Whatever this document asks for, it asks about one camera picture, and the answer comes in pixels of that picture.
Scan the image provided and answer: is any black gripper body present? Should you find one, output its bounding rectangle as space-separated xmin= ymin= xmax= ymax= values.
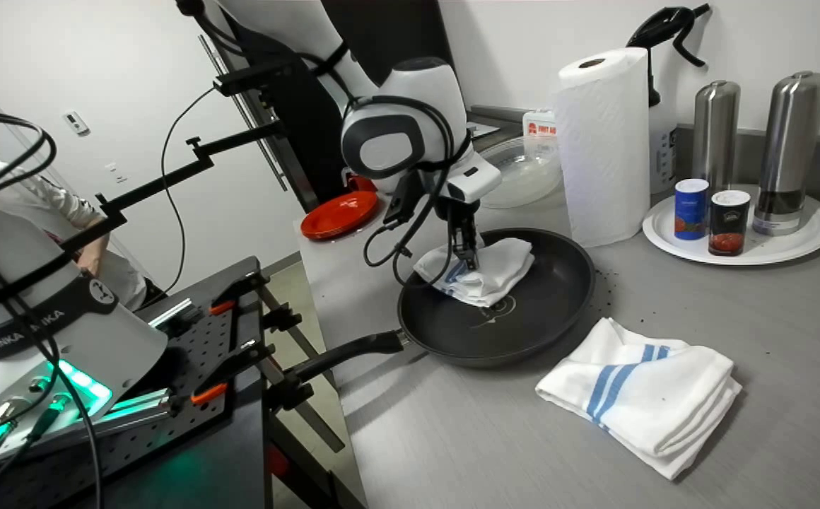
xmin=441 ymin=193 xmax=487 ymax=240

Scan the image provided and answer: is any thin white blue-striped cloth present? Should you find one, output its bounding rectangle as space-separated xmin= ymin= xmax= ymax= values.
xmin=409 ymin=235 xmax=536 ymax=312

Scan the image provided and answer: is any black frying pan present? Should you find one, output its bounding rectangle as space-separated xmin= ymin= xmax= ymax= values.
xmin=265 ymin=223 xmax=597 ymax=391

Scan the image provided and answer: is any person's hand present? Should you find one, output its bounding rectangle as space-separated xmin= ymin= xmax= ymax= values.
xmin=77 ymin=231 xmax=122 ymax=283

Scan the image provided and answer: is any large clear plastic bowl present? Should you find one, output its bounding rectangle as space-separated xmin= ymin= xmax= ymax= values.
xmin=477 ymin=136 xmax=562 ymax=211

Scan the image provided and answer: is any red plate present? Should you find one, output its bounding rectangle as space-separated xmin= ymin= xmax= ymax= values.
xmin=296 ymin=180 xmax=381 ymax=242

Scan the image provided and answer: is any white paper towel roll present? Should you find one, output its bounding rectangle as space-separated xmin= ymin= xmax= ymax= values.
xmin=553 ymin=46 xmax=655 ymax=249

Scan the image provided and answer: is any blue label spice jar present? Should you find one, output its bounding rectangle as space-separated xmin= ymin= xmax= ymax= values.
xmin=673 ymin=174 xmax=713 ymax=242

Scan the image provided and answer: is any thick folded blue-striped towel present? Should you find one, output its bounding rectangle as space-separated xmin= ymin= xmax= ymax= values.
xmin=531 ymin=313 xmax=744 ymax=483

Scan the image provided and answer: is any dark label spice jar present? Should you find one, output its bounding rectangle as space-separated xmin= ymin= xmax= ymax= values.
xmin=707 ymin=186 xmax=754 ymax=261

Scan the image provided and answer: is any short steel grinder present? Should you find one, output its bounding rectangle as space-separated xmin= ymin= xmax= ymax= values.
xmin=690 ymin=78 xmax=744 ymax=193

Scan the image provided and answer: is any white round tray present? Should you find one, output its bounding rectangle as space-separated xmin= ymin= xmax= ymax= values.
xmin=638 ymin=193 xmax=820 ymax=268

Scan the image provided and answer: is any black perforated work table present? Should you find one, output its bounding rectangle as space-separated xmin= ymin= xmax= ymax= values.
xmin=0 ymin=255 xmax=277 ymax=509

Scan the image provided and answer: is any tall steel grinder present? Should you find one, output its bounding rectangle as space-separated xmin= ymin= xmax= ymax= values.
xmin=751 ymin=67 xmax=820 ymax=238

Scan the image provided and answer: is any grey equipment housing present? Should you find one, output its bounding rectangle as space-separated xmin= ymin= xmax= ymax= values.
xmin=0 ymin=276 xmax=169 ymax=420

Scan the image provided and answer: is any device with green light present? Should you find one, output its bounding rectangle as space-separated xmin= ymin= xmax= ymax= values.
xmin=0 ymin=355 xmax=179 ymax=460

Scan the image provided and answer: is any person in grey clothing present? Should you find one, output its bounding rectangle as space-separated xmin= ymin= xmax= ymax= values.
xmin=0 ymin=167 xmax=152 ymax=313

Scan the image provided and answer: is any wrist camera on mount plate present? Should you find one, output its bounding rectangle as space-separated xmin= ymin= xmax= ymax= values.
xmin=444 ymin=152 xmax=505 ymax=207

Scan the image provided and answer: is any black robot wrist cable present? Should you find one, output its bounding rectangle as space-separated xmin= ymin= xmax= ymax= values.
xmin=362 ymin=163 xmax=474 ymax=290

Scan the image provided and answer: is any black metal frame stand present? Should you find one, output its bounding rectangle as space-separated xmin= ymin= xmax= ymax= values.
xmin=187 ymin=0 xmax=335 ymax=214

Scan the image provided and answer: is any white wall outlet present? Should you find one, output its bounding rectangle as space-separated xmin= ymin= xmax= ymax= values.
xmin=649 ymin=124 xmax=679 ymax=193

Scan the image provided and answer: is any orange-handled black bar clamp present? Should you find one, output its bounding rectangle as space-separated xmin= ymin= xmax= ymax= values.
xmin=187 ymin=341 xmax=304 ymax=412
xmin=204 ymin=272 xmax=304 ymax=333

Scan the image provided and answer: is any thin black hanging cable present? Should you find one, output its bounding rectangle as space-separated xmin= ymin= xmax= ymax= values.
xmin=156 ymin=83 xmax=220 ymax=297

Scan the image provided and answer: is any black articulated camera mount arm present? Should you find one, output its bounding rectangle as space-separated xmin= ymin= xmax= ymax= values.
xmin=0 ymin=119 xmax=285 ymax=319

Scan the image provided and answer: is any small white wall switch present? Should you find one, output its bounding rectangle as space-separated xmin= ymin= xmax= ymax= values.
xmin=63 ymin=111 xmax=92 ymax=139

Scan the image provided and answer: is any thick black cable bundle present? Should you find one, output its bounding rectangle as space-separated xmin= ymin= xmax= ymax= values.
xmin=0 ymin=97 xmax=108 ymax=509

